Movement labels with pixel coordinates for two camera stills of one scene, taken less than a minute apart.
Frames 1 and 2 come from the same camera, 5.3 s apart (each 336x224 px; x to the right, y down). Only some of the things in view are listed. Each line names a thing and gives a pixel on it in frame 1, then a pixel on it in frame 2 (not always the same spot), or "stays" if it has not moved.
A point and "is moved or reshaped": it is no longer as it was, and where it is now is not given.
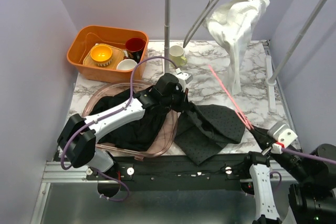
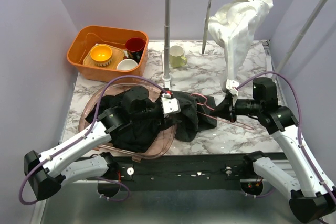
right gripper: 263,137 → 232,110
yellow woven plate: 117,53 stays
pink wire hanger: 240,115 → 241,124
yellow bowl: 101,54 stays
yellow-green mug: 176,55 stays
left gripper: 184,103 → 159,101
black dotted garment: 201,129 is moved or reshaped
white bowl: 126,64 stays
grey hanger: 211,4 → 209,11
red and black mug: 135,46 stays
